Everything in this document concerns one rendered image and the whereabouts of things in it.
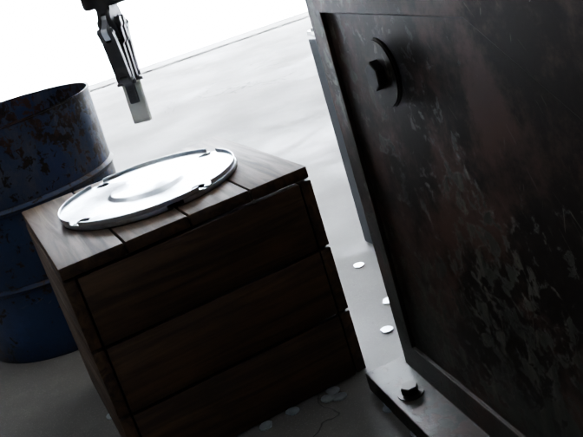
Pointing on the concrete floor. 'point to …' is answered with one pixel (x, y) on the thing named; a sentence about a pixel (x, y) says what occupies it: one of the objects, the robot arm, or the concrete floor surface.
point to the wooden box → (206, 303)
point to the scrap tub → (9, 130)
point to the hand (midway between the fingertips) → (137, 101)
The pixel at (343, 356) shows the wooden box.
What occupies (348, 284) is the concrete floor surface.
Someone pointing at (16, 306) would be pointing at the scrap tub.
